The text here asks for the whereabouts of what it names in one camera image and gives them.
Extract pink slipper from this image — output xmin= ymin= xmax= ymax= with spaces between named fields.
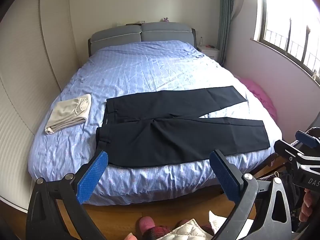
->
xmin=139 ymin=216 xmax=155 ymax=235

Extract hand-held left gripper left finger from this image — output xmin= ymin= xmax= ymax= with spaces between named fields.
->
xmin=26 ymin=150 xmax=109 ymax=240

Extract barred window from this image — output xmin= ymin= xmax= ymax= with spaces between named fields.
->
xmin=254 ymin=0 xmax=320 ymax=80

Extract white nightstand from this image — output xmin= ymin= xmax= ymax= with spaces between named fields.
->
xmin=196 ymin=45 xmax=220 ymax=60

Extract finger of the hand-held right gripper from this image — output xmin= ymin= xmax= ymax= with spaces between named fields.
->
xmin=274 ymin=139 xmax=304 ymax=164
xmin=295 ymin=130 xmax=320 ymax=150

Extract grey padded headboard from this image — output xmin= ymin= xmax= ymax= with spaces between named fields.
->
xmin=88 ymin=22 xmax=197 ymax=55

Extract black pants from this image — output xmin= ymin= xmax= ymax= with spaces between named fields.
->
xmin=96 ymin=86 xmax=270 ymax=167

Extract red plaid pant leg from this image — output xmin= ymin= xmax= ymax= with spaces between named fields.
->
xmin=147 ymin=225 xmax=173 ymax=240

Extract folded beige cloth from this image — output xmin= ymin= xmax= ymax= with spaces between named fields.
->
xmin=45 ymin=94 xmax=92 ymax=134

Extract white wardrobe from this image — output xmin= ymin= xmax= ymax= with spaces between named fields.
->
xmin=0 ymin=0 xmax=83 ymax=213

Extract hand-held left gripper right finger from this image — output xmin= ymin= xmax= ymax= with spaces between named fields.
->
xmin=209 ymin=150 xmax=293 ymax=240

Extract green curtain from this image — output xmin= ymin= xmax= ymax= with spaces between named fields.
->
xmin=216 ymin=0 xmax=237 ymax=67

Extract blue striped floral blanket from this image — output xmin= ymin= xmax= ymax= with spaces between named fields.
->
xmin=28 ymin=40 xmax=283 ymax=205

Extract person's right hand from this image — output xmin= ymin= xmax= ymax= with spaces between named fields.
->
xmin=299 ymin=189 xmax=320 ymax=223

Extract pink cloth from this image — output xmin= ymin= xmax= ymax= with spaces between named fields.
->
xmin=236 ymin=76 xmax=277 ymax=120

